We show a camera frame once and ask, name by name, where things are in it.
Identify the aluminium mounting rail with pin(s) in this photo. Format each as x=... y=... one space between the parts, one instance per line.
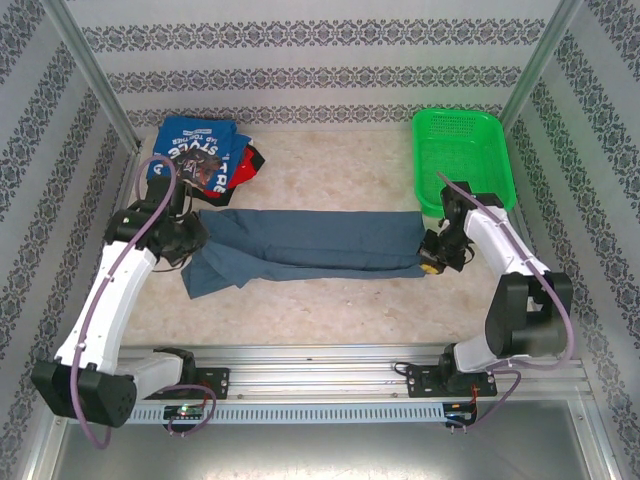
x=320 y=372

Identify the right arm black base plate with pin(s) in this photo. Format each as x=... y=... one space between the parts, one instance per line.
x=425 y=382

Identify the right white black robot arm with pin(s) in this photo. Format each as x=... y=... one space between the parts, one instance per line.
x=520 y=310

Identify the brushed metal panel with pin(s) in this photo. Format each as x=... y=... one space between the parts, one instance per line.
x=320 y=455

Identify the plain teal blue t-shirt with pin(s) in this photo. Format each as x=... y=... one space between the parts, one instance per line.
x=310 y=240

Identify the red folded t-shirt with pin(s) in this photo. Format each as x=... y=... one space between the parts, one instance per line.
x=245 y=170

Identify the green plastic basket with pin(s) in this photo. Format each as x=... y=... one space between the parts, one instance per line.
x=465 y=150

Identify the aluminium frame post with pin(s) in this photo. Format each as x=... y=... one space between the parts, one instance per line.
x=95 y=75
x=542 y=55

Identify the black folded t-shirt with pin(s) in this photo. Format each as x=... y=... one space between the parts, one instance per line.
x=257 y=160

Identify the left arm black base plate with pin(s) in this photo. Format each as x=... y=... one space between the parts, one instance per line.
x=215 y=382

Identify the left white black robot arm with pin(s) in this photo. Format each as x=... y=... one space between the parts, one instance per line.
x=120 y=300

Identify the blue printed folded t-shirt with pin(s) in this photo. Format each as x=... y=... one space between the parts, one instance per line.
x=190 y=140

